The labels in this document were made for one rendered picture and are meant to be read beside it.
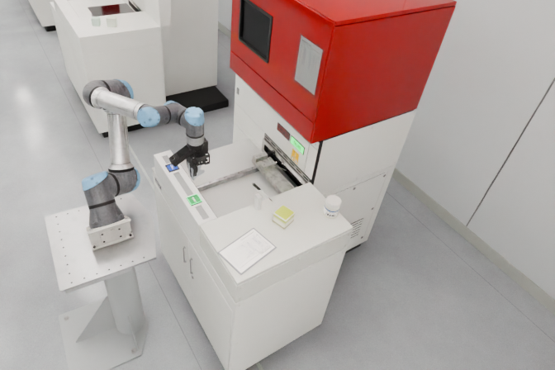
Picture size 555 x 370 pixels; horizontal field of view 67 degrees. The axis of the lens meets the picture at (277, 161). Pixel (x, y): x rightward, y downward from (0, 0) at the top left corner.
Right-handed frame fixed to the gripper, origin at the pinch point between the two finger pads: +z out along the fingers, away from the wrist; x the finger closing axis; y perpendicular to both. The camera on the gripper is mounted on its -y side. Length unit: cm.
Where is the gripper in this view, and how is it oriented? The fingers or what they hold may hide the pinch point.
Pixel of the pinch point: (192, 177)
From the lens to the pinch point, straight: 191.8
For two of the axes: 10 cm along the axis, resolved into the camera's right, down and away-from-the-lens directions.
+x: -5.4, -5.8, 6.0
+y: 8.3, -2.9, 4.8
